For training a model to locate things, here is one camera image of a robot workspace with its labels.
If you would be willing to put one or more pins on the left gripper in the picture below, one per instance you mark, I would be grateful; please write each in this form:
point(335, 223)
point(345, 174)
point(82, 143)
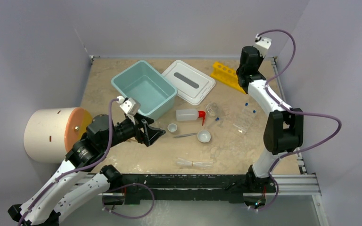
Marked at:
point(150, 133)

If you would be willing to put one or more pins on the small glass flask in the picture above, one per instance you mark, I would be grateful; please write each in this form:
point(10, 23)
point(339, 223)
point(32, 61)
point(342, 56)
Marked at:
point(212, 109)

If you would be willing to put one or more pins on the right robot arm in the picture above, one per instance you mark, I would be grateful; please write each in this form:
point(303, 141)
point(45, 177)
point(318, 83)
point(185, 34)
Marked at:
point(284, 130)

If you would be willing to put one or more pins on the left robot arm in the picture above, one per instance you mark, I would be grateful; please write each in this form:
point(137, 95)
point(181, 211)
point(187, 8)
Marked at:
point(54, 202)

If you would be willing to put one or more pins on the small white crucible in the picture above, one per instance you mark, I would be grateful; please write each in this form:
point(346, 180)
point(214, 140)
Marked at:
point(172, 127)

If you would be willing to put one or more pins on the teal plastic bin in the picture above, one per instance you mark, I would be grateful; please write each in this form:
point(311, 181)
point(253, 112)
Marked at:
point(145, 84)

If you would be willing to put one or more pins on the white squeeze bottle red nozzle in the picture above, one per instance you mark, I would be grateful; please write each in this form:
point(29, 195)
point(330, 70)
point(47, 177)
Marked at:
point(190, 115)

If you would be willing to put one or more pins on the white porcelain dish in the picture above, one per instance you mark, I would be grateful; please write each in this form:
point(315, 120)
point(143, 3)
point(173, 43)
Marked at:
point(204, 136)

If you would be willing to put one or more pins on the white bin lid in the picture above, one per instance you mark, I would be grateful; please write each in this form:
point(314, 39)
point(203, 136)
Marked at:
point(192, 85)

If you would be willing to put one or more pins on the yellow test tube rack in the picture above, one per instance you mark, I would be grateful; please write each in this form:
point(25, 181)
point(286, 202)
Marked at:
point(226, 75)

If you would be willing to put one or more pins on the white cylinder orange end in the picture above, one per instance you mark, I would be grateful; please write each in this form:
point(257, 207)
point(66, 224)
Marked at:
point(51, 133)

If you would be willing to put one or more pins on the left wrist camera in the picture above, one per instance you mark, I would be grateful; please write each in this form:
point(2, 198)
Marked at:
point(128, 105)

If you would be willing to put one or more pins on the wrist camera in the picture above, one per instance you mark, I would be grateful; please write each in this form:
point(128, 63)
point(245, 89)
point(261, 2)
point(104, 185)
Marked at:
point(128, 105)
point(262, 44)

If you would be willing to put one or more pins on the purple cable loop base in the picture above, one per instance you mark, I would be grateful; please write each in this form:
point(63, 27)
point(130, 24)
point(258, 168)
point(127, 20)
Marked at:
point(133, 202)

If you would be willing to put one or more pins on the black base frame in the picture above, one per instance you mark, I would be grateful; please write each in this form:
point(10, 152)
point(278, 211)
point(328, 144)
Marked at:
point(233, 188)

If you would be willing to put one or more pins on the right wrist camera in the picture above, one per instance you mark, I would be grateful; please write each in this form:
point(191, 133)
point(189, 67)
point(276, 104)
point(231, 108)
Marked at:
point(262, 44)

